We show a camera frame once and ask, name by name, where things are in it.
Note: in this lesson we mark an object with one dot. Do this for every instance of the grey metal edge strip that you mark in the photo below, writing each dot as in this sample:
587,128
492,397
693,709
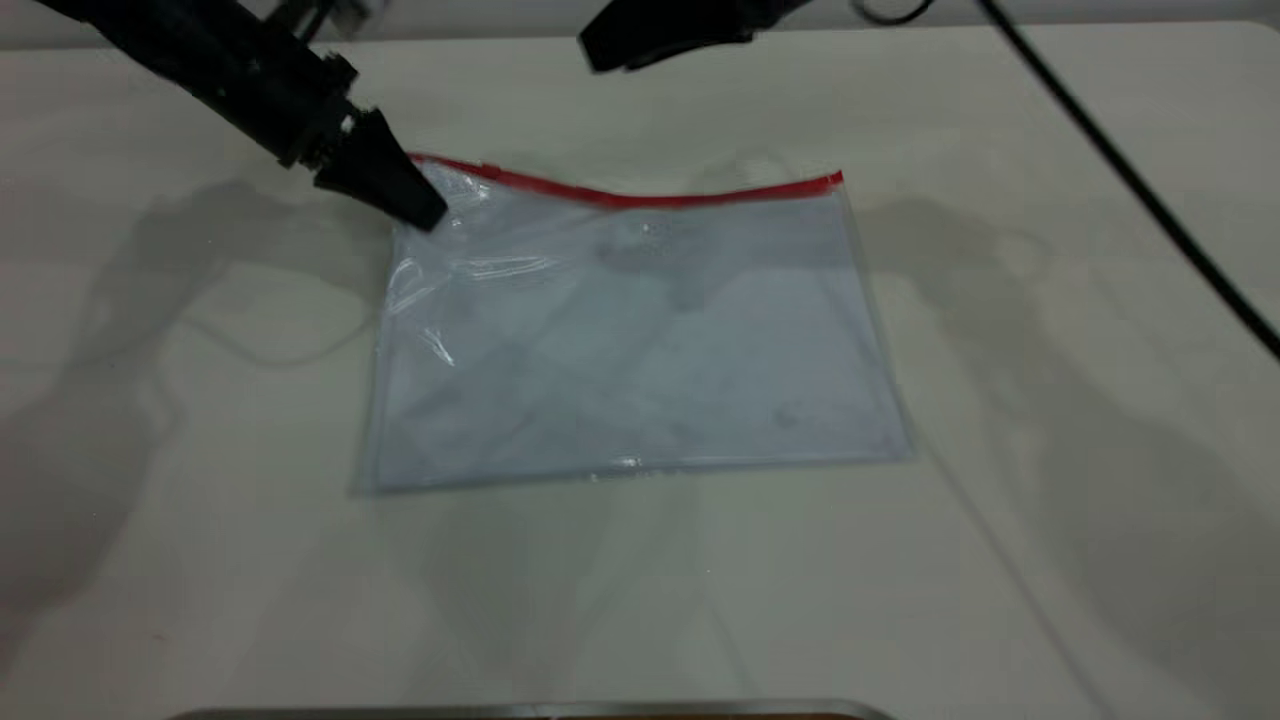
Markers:
530,712

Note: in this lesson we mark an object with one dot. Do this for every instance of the clear plastic bag red zipper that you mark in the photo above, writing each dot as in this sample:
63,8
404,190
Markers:
640,360

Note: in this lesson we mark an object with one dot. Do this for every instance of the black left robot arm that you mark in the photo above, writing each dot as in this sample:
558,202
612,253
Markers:
180,50

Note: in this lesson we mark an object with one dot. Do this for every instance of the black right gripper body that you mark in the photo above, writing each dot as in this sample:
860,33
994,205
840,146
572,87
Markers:
755,15

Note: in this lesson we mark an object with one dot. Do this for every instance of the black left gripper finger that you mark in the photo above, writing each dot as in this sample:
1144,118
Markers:
385,160
375,190

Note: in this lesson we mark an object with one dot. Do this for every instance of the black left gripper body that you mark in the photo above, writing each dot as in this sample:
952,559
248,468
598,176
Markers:
310,100

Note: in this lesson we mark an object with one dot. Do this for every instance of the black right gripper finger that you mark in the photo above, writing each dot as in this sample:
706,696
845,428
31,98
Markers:
640,25
680,52

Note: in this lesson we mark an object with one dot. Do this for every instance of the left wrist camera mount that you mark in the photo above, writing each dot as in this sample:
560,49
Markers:
325,15

